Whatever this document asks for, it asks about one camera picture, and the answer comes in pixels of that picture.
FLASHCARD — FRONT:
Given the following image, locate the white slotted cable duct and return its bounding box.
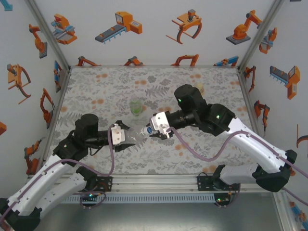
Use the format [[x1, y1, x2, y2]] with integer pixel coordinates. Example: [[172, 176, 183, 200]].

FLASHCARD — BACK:
[[59, 193, 216, 204]]

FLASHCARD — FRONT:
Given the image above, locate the aluminium frame leg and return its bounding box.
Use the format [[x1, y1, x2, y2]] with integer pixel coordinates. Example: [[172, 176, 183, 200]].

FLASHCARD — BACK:
[[273, 192, 298, 231]]

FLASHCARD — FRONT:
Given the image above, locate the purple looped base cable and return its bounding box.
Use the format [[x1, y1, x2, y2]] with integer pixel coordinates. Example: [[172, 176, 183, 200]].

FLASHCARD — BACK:
[[215, 182, 241, 208], [80, 191, 107, 210]]

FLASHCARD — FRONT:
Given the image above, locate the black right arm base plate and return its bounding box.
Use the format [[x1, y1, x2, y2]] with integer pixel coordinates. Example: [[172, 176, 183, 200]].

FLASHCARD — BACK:
[[196, 175, 217, 192]]

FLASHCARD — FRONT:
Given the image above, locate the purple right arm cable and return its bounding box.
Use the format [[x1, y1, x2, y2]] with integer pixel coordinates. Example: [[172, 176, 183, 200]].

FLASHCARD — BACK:
[[168, 127, 308, 207]]

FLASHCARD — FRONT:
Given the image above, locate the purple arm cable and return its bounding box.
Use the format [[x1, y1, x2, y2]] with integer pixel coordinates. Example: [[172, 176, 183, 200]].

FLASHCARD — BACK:
[[168, 127, 308, 207], [0, 124, 118, 219]]

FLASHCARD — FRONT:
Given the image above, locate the aluminium upright frame post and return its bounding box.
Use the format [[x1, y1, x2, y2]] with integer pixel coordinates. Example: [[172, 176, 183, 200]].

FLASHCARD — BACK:
[[24, 0, 72, 73], [237, 0, 287, 73]]

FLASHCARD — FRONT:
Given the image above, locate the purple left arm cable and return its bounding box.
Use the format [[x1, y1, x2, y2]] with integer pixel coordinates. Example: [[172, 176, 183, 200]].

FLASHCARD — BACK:
[[0, 124, 118, 219]]

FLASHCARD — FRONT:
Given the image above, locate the floral patterned table mat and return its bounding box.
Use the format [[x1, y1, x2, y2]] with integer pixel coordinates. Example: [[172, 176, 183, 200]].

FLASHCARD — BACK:
[[42, 66, 268, 175]]

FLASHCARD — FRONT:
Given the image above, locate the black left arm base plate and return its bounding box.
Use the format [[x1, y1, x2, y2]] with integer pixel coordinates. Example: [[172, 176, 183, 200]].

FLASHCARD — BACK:
[[95, 176, 114, 193]]

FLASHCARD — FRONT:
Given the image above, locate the aluminium side frame rail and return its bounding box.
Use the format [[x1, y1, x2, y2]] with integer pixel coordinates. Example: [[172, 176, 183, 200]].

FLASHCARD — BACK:
[[237, 69, 272, 174], [39, 68, 72, 175]]

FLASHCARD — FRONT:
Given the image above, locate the green plastic bottle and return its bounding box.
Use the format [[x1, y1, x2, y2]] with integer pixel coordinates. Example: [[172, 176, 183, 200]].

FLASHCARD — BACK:
[[128, 95, 144, 117]]

